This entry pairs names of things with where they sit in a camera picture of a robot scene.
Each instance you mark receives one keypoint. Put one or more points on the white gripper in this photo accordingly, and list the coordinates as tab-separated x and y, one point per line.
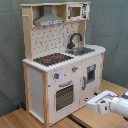
101	102

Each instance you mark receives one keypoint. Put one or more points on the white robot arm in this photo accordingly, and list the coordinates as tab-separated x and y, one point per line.
119	105

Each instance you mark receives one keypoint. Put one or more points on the wooden toy kitchen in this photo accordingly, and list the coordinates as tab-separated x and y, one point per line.
40	84

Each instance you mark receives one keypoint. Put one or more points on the toy oven door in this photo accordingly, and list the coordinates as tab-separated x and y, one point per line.
65	95

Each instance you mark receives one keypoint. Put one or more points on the right stove knob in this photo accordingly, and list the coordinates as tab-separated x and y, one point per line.
74	68

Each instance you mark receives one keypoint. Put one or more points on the stove knob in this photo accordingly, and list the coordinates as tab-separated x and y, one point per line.
74	68
56	75

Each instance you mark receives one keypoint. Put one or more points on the left stove knob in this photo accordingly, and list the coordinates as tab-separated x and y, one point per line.
56	75

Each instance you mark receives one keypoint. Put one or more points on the grey toy sink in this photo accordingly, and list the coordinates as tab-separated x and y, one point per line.
79	51

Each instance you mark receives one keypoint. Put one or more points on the black toy faucet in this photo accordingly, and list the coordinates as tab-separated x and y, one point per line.
71	43

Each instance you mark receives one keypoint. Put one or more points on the black toy stovetop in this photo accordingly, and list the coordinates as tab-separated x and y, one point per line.
52	59

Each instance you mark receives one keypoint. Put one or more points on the grey backdrop curtain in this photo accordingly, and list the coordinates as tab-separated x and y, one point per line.
106	27

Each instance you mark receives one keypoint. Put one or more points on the toy microwave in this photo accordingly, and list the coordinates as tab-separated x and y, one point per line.
77	11

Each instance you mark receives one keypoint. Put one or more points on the grey range hood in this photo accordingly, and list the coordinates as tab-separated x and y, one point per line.
48	18

